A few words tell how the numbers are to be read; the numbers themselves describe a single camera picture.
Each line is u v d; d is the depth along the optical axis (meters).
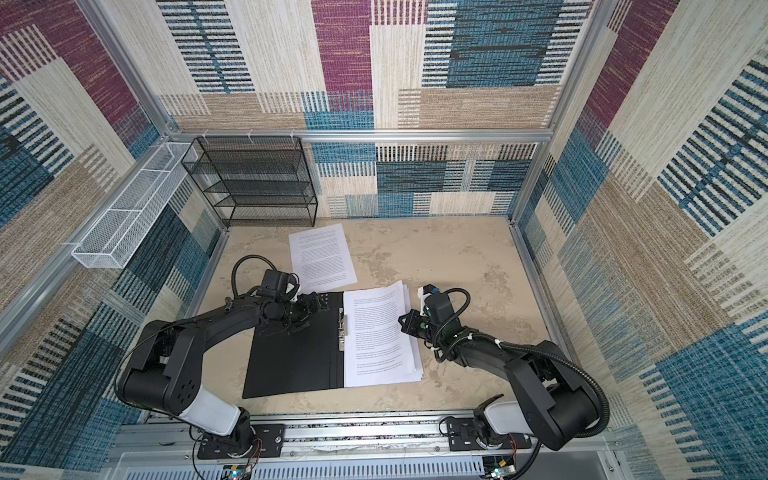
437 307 0.70
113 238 0.71
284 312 0.79
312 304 0.85
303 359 0.88
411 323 0.78
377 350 0.88
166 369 0.45
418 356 0.85
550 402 0.43
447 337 0.69
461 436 0.73
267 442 0.73
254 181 1.10
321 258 1.08
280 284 0.76
